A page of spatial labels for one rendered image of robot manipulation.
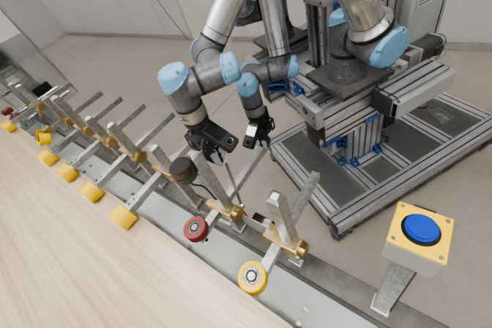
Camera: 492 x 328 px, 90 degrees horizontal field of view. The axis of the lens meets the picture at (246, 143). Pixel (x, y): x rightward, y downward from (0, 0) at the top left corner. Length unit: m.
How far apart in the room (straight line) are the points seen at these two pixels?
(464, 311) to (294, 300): 0.95
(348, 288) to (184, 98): 0.74
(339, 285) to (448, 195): 1.23
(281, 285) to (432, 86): 0.90
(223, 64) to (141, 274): 0.67
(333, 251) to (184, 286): 1.08
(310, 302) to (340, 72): 0.79
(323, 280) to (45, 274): 0.94
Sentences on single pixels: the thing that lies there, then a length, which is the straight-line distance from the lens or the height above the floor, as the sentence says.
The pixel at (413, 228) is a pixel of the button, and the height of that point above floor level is 1.23.
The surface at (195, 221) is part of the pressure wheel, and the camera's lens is 0.89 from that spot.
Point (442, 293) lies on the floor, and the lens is 1.74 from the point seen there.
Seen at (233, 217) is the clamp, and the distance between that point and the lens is 0.89.
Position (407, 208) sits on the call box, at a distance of 0.46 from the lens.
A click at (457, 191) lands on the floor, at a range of 2.03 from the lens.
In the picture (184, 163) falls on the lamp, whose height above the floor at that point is 1.17.
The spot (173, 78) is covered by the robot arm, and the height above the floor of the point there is 1.37.
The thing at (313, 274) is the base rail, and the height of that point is 0.70.
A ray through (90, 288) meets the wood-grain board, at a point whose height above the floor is 0.90.
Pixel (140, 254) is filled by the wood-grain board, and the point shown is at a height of 0.90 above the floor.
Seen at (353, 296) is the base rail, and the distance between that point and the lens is 0.93.
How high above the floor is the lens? 1.61
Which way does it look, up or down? 44 degrees down
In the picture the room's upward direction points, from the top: 22 degrees counter-clockwise
